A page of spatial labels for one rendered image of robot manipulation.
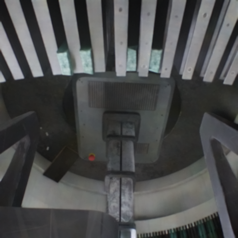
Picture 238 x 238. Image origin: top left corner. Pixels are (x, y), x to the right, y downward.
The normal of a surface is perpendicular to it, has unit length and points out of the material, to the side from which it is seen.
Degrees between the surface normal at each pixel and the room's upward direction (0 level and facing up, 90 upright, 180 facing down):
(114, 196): 90
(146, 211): 90
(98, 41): 0
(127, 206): 90
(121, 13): 0
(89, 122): 0
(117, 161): 90
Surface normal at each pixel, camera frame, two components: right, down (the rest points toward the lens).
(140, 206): -0.18, -0.79
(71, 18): -0.02, 0.60
